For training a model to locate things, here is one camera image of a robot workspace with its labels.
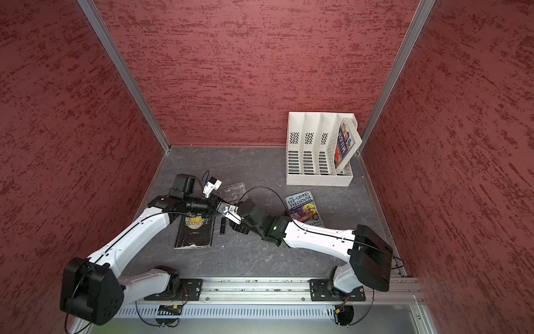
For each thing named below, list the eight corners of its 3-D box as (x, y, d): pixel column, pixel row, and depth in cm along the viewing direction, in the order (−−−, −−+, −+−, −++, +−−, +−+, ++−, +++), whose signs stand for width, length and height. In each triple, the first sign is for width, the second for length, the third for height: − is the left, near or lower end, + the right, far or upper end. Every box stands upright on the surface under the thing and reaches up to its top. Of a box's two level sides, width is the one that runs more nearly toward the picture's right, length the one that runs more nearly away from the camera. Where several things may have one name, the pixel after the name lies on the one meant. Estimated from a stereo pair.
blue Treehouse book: (295, 232, 90) (296, 229, 87) (285, 199, 101) (285, 195, 98) (322, 226, 92) (323, 223, 89) (309, 195, 103) (310, 190, 100)
